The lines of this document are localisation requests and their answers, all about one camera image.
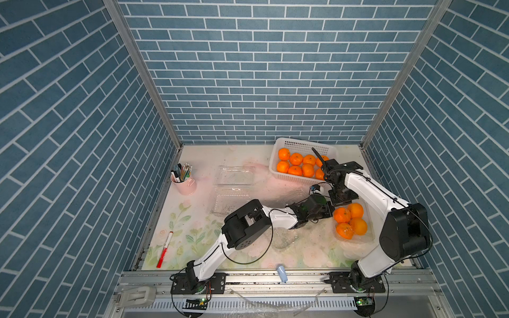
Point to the pink metal pen bucket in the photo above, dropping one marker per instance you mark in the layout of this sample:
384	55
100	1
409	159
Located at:
181	176

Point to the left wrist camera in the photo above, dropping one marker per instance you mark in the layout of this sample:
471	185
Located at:
316	188

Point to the small light blue cylinder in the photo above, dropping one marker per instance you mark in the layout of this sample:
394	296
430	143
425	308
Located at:
282	273

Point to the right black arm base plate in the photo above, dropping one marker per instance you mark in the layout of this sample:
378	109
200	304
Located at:
354	282

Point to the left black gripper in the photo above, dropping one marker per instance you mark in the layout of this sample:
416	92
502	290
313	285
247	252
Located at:
325	205

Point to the red white marker pen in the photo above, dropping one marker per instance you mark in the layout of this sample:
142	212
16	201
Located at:
165	248

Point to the white clamp on rail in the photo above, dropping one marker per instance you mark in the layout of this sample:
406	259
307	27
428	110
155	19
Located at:
141	296

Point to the orange box three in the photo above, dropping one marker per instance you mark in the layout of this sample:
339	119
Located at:
296	159
295	171
345	230

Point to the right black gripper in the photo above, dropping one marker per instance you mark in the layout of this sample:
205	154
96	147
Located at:
349	198

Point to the white perforated plastic basket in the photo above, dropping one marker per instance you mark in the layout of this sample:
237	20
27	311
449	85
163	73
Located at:
304	148

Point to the orange box one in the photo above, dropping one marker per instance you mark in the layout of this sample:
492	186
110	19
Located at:
284	154
319	174
342	215

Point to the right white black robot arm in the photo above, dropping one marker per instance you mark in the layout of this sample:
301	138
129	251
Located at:
405	233

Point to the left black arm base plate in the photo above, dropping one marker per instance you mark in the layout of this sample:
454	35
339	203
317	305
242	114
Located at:
182	284

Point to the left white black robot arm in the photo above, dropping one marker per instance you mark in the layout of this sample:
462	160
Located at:
248	223

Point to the clear plastic clamshell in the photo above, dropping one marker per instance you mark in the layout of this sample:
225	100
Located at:
369	237
232	188
285	218

